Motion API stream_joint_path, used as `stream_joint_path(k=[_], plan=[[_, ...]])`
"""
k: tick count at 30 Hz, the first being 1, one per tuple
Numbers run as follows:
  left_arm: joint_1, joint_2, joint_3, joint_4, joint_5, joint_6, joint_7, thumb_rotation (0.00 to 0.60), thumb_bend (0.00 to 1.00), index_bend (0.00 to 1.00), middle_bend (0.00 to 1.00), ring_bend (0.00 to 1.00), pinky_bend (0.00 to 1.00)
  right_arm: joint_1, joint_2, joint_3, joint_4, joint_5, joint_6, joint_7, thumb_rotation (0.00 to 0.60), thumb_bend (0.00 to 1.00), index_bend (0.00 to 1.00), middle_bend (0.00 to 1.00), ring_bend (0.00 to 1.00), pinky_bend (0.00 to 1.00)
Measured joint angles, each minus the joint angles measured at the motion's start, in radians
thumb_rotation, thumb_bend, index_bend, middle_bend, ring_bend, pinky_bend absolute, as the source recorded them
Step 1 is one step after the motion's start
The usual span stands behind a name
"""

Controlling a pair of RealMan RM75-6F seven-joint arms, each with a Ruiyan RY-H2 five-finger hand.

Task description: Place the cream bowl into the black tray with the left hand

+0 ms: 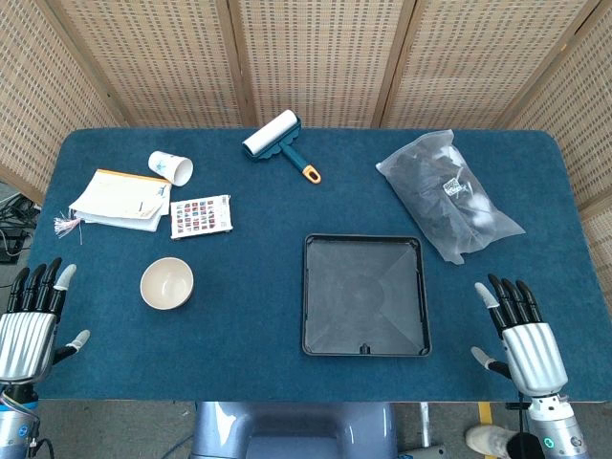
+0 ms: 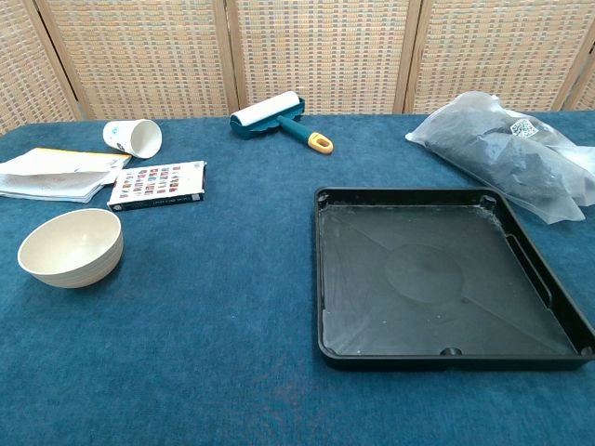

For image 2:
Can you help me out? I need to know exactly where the white and yellow booklet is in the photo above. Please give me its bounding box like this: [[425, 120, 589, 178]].
[[0, 147, 133, 204]]

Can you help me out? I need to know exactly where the teal lint roller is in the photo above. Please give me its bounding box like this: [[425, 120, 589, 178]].
[[229, 90, 335, 156]]

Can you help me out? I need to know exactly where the colourful sticker card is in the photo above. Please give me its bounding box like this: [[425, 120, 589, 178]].
[[106, 160, 207, 212]]

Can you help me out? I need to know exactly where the cream ceramic bowl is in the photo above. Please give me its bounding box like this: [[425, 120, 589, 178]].
[[17, 208, 125, 290]]

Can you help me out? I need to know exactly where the white paper cup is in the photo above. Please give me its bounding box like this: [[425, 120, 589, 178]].
[[102, 118, 164, 160]]

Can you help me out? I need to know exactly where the black square plastic tray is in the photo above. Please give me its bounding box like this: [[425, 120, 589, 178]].
[[314, 186, 595, 373]]

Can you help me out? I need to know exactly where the blue table cloth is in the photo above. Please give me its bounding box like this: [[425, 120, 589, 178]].
[[0, 110, 595, 446]]

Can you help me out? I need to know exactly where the clear bag of black items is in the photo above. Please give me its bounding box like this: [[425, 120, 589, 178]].
[[404, 90, 595, 227]]

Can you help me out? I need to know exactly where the woven bamboo folding screen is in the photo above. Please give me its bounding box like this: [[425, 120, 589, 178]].
[[0, 0, 595, 137]]

